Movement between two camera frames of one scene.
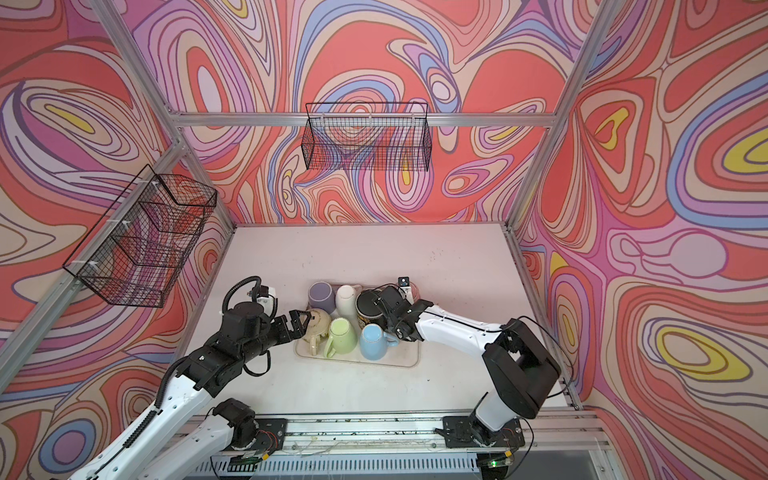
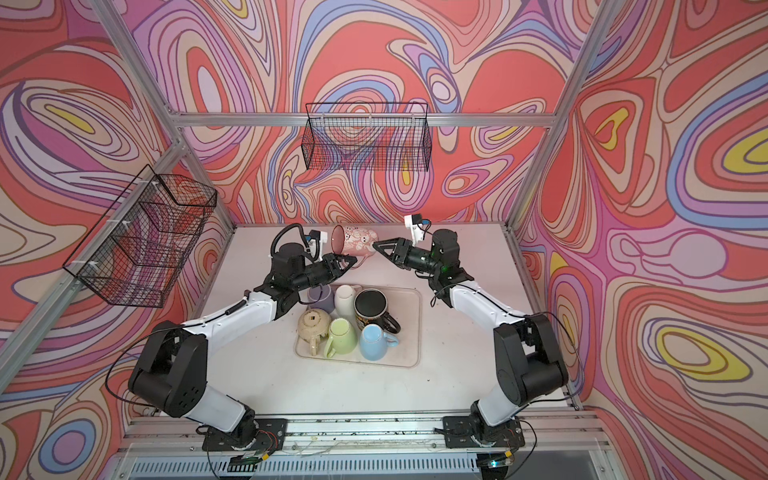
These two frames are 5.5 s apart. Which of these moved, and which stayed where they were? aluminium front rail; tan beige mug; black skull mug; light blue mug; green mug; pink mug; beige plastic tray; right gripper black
Moved: pink mug; right gripper black
Stayed: black skull mug; tan beige mug; aluminium front rail; green mug; beige plastic tray; light blue mug
